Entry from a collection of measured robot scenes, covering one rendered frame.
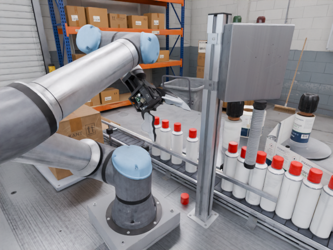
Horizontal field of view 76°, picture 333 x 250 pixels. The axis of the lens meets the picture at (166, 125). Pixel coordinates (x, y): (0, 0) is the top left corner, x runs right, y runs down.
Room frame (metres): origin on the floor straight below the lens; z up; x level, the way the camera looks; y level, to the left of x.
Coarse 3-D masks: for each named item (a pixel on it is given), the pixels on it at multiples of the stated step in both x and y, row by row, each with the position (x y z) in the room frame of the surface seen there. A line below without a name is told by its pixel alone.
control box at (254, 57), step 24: (240, 24) 0.55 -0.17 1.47; (264, 24) 0.56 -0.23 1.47; (288, 24) 0.57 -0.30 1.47; (240, 48) 0.55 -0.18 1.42; (264, 48) 0.56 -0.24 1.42; (288, 48) 0.58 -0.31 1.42; (240, 72) 0.55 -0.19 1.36; (264, 72) 0.56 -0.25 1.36; (240, 96) 0.55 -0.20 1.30; (264, 96) 0.57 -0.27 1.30
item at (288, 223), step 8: (112, 128) 1.31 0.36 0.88; (112, 136) 1.19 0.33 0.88; (120, 136) 1.19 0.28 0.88; (128, 136) 1.19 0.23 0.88; (128, 144) 1.08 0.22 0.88; (136, 144) 1.08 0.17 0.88; (160, 160) 0.91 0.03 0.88; (168, 160) 0.91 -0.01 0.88; (176, 168) 0.84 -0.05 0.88; (184, 168) 0.84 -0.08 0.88; (192, 176) 0.78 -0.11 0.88; (216, 176) 0.78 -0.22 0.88; (216, 184) 0.73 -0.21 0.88; (224, 192) 0.67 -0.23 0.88; (240, 200) 0.63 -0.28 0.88; (256, 208) 0.59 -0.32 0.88; (272, 216) 0.55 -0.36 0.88; (288, 224) 0.52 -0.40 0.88; (304, 232) 0.49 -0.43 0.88; (320, 240) 0.46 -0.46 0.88; (328, 240) 0.46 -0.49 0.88; (328, 248) 0.44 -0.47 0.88
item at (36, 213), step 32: (128, 128) 1.43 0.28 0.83; (0, 192) 0.73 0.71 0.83; (32, 192) 0.73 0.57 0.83; (64, 192) 0.73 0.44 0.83; (96, 192) 0.73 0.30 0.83; (160, 192) 0.73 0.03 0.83; (192, 192) 0.73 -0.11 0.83; (32, 224) 0.57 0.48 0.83; (64, 224) 0.57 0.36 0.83; (192, 224) 0.57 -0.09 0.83; (224, 224) 0.57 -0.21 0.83
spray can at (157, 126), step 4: (156, 120) 0.96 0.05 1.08; (156, 124) 0.96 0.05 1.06; (156, 128) 0.95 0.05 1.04; (156, 132) 0.95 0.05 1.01; (152, 140) 0.96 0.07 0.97; (156, 140) 0.95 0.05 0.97; (152, 148) 0.96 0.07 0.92; (156, 148) 0.95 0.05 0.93; (152, 152) 0.96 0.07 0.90; (156, 152) 0.95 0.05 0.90; (160, 152) 0.96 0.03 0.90; (156, 156) 0.95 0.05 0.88
